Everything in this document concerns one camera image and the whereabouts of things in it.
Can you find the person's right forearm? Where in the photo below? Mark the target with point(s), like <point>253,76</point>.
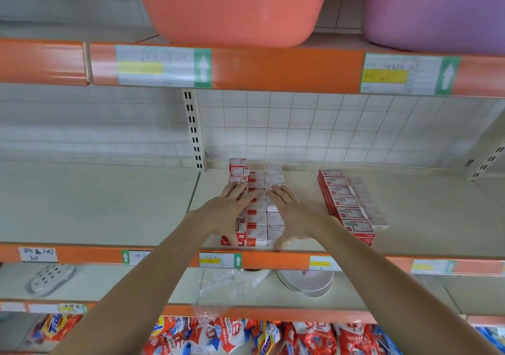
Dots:
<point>402,295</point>

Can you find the orange plastic basin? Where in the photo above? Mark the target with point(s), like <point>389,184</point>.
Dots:
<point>229,8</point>

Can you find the pile of large red bags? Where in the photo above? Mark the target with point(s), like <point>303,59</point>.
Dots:
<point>388,343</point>

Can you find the small price label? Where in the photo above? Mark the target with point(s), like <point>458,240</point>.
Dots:
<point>136,257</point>
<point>432,266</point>
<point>325,263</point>
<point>220,260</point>

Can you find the person's left forearm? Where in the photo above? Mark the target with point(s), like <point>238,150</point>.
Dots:
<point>134,295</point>

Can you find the white perforated shelf upright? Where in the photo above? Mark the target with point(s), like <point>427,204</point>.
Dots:
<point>488,161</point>
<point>193,130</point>

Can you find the pile of small colourful packets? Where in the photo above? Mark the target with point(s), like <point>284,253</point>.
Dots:
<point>237,336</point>

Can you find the person's right hand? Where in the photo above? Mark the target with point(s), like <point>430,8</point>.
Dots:
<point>304,223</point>

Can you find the white handwritten label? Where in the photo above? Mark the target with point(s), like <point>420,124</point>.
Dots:
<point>38,254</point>

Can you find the large label with green arrow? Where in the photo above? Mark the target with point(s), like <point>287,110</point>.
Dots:
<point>410,75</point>
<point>163,67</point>

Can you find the clear plastic bag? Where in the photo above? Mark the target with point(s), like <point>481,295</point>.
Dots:
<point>229,288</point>

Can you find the purple plastic basin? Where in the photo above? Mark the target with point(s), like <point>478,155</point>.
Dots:
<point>442,8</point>

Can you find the person's left hand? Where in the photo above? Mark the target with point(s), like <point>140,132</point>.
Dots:
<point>225,213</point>

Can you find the white shelf with orange edges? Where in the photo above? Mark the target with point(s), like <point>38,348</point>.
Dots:
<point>95,201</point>

